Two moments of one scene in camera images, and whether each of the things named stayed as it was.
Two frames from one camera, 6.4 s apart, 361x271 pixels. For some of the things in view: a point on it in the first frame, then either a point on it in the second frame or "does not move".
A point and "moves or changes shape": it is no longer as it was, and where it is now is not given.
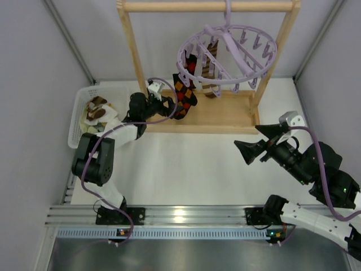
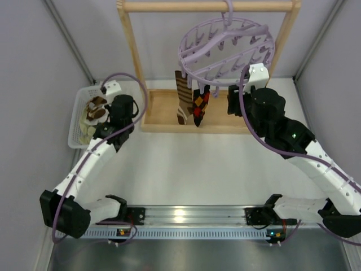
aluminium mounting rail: (86, 215) does not move
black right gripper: (267, 148) -> (233, 100)
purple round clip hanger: (225, 53) moves or changes shape
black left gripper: (159, 104) -> (110, 112)
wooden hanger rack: (218, 111) does not move
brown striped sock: (94, 110) does not move
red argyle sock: (190, 64) -> (199, 101)
